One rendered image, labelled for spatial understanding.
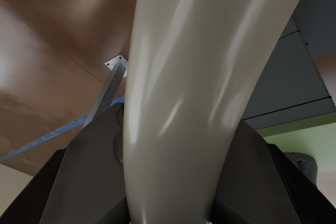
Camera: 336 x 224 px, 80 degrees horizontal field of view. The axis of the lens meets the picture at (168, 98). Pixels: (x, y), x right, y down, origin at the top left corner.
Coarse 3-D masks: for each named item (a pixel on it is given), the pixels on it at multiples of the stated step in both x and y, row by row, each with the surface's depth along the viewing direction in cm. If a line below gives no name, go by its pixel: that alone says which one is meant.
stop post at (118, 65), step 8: (120, 56) 163; (112, 64) 172; (120, 64) 168; (112, 72) 163; (120, 72) 165; (112, 80) 155; (120, 80) 162; (104, 88) 152; (112, 88) 153; (104, 96) 144; (112, 96) 151; (96, 104) 142; (104, 104) 142; (96, 112) 135; (88, 120) 133
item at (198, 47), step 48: (144, 0) 3; (192, 0) 3; (240, 0) 3; (288, 0) 3; (144, 48) 4; (192, 48) 3; (240, 48) 3; (144, 96) 4; (192, 96) 4; (240, 96) 4; (144, 144) 4; (192, 144) 4; (144, 192) 5; (192, 192) 5
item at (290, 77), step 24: (288, 24) 89; (288, 48) 80; (264, 72) 81; (288, 72) 74; (312, 72) 68; (264, 96) 74; (288, 96) 68; (312, 96) 63; (264, 120) 68; (288, 120) 63
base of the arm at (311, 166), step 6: (288, 156) 67; (294, 156) 67; (300, 156) 67; (306, 156) 67; (294, 162) 66; (300, 162) 67; (306, 162) 66; (312, 162) 67; (300, 168) 66; (306, 168) 65; (312, 168) 66; (306, 174) 65; (312, 174) 66; (312, 180) 65
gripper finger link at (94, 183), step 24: (96, 120) 10; (120, 120) 12; (72, 144) 9; (96, 144) 9; (120, 144) 10; (72, 168) 8; (96, 168) 8; (120, 168) 8; (72, 192) 7; (96, 192) 7; (120, 192) 7; (48, 216) 6; (72, 216) 6; (96, 216) 6; (120, 216) 7
